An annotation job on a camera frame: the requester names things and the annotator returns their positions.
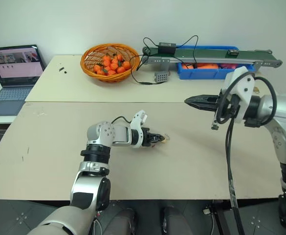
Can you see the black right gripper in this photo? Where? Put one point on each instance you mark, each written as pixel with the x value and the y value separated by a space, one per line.
pixel 233 107

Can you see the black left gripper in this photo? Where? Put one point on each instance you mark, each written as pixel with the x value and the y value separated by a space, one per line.
pixel 147 138

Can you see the small brass padlock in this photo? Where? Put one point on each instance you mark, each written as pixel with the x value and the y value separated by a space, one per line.
pixel 166 139

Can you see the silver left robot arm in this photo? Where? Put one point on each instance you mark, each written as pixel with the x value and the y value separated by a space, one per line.
pixel 101 133

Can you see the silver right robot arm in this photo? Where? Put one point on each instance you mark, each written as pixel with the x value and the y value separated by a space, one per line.
pixel 279 110

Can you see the small dangling grey connector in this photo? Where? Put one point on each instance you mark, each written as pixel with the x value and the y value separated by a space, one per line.
pixel 214 124

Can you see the blue plastic bin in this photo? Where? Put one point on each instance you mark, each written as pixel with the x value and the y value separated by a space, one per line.
pixel 204 73

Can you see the orange toy carrot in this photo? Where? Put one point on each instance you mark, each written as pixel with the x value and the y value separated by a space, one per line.
pixel 206 65

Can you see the orange toy vegetable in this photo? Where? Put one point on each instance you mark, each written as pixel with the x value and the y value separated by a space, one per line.
pixel 188 66

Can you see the pink toy item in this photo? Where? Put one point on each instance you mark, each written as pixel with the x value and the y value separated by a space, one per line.
pixel 227 66

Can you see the green belt conveyor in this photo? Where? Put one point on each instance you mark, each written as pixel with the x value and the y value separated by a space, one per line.
pixel 206 55

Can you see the grey perforated control box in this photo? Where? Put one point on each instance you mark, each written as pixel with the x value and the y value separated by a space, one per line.
pixel 161 77

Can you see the small brass metal piece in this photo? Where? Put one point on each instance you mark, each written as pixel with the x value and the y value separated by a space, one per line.
pixel 256 90

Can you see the small black box on belt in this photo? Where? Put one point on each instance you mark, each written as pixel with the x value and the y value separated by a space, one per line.
pixel 233 52

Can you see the black power adapter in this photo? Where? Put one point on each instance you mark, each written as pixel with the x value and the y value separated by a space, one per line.
pixel 167 47

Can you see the small orange mandarin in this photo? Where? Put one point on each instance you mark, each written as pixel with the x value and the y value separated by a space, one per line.
pixel 106 59
pixel 111 72
pixel 126 65
pixel 101 72
pixel 97 67
pixel 114 61
pixel 119 57
pixel 121 70
pixel 114 66

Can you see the dark grey rounded shape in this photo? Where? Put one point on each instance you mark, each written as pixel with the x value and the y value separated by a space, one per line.
pixel 174 220
pixel 120 220

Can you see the orange woven basket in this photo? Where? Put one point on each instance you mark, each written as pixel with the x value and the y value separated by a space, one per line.
pixel 108 49

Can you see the open grey laptop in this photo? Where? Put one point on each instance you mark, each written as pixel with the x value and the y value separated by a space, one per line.
pixel 13 80

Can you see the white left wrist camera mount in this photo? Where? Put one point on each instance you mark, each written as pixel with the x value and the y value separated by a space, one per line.
pixel 137 122

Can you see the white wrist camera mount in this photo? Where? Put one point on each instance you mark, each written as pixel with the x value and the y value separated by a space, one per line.
pixel 137 122
pixel 243 80

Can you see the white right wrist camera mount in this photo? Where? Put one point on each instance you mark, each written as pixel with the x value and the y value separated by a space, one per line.
pixel 243 80

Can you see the black table frame leg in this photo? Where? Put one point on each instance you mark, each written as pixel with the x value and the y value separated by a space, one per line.
pixel 222 218

